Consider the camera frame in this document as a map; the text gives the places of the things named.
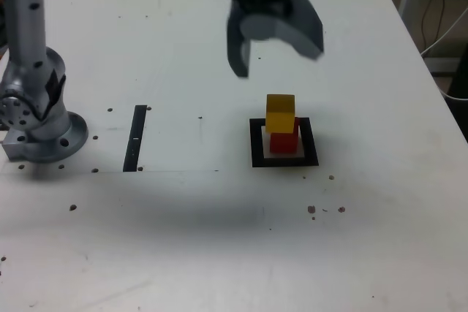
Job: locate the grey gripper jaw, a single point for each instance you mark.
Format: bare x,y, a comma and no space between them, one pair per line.
237,56
300,30

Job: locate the yellow cube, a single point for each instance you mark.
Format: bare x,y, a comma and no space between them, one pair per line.
279,116

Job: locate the red cube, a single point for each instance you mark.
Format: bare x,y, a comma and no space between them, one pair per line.
283,143

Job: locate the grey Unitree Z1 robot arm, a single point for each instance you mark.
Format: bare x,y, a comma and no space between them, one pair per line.
36,125

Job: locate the black tape square outline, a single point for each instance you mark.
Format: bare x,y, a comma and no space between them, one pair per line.
256,144

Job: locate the black tape strip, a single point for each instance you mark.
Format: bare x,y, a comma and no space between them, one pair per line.
134,136

